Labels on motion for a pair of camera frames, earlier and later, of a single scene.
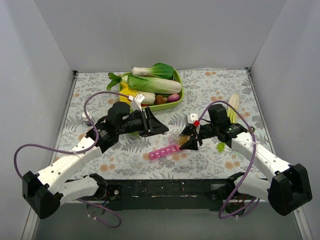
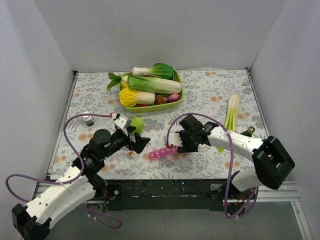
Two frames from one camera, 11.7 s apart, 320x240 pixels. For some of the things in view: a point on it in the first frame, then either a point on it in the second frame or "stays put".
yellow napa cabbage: (149, 99) stays put
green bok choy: (160, 70) stays put
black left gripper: (145, 122) → (132, 141)
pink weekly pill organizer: (156, 153) stays put
